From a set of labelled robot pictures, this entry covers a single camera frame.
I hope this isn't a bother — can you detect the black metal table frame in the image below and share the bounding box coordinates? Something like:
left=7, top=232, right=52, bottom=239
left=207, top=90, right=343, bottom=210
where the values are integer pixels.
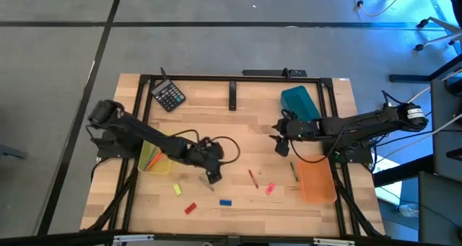
left=81, top=74, right=389, bottom=240

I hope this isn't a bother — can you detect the dark grey metal box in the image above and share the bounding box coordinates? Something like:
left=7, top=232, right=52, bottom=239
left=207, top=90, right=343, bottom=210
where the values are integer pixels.
left=417, top=171, right=462, bottom=246

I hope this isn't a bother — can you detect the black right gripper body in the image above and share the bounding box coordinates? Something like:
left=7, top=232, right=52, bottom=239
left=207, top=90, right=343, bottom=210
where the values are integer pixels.
left=275, top=115, right=316, bottom=158

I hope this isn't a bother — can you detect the clear plastic bottle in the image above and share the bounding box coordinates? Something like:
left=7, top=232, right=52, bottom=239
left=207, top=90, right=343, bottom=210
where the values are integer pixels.
left=396, top=203, right=419, bottom=219

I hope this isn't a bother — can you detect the grey crayon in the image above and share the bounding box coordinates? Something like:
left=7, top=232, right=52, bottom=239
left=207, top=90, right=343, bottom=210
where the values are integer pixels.
left=198, top=176, right=215, bottom=193

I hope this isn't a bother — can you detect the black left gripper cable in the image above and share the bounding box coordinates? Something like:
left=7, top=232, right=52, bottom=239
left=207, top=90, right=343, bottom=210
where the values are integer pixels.
left=169, top=128, right=242, bottom=166

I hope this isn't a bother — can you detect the yellow translucent plastic bin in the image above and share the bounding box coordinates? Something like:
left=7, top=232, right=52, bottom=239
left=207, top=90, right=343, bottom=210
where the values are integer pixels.
left=137, top=132, right=173, bottom=175

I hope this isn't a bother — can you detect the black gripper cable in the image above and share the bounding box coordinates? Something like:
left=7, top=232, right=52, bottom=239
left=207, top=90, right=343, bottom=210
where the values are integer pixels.
left=169, top=128, right=242, bottom=166
left=287, top=108, right=342, bottom=164

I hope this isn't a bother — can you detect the black floor beam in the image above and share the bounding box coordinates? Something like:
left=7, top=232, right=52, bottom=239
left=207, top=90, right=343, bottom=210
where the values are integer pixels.
left=372, top=154, right=434, bottom=188
left=388, top=53, right=462, bottom=84

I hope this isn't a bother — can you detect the black rig beam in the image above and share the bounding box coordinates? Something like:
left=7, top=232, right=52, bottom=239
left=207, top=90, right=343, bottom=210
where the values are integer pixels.
left=0, top=231, right=462, bottom=246

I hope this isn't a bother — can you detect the dark green marker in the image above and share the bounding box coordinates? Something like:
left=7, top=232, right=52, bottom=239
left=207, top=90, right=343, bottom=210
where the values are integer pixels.
left=289, top=161, right=300, bottom=183

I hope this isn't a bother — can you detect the teal plastic bin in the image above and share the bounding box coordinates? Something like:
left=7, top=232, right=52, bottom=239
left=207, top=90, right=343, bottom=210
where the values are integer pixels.
left=280, top=85, right=321, bottom=123

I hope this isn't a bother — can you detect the black camera post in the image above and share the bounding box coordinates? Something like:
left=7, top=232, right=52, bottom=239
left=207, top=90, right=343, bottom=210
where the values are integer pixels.
left=228, top=80, right=237, bottom=112

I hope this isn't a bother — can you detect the black flat bar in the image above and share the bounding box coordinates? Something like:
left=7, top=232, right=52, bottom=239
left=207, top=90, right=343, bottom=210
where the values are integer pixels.
left=241, top=68, right=308, bottom=78

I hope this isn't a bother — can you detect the black desk calculator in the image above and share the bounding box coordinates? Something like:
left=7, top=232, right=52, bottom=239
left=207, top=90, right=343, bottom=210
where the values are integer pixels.
left=150, top=78, right=187, bottom=113

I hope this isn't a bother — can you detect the white floor cable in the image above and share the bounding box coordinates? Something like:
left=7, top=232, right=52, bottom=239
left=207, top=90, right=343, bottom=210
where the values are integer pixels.
left=341, top=0, right=409, bottom=18

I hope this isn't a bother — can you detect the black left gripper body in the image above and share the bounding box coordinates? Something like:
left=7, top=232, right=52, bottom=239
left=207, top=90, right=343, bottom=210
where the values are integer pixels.
left=190, top=136, right=223, bottom=185

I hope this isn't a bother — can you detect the silver metal bracket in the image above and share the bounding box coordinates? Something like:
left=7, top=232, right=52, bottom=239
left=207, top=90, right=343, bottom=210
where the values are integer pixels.
left=112, top=234, right=155, bottom=244
left=313, top=237, right=357, bottom=246

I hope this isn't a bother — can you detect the pale orange pencil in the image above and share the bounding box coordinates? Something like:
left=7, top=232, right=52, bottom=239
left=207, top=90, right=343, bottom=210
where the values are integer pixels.
left=146, top=151, right=164, bottom=171

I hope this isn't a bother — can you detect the dark red pen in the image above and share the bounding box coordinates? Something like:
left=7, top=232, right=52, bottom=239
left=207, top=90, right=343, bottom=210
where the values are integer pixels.
left=248, top=169, right=260, bottom=190

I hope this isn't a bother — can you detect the grey metal cabinet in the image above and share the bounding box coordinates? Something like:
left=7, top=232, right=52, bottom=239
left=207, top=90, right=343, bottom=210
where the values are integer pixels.
left=430, top=78, right=462, bottom=184

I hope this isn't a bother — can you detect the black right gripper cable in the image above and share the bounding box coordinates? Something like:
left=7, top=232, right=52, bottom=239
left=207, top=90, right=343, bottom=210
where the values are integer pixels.
left=287, top=108, right=342, bottom=164

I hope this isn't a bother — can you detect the grey chair base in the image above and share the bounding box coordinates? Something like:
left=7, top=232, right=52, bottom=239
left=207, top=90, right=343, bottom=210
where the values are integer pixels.
left=414, top=17, right=462, bottom=53

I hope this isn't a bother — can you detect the orange translucent plastic bin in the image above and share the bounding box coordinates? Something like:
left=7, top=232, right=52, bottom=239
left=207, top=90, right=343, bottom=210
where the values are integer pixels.
left=297, top=154, right=339, bottom=205

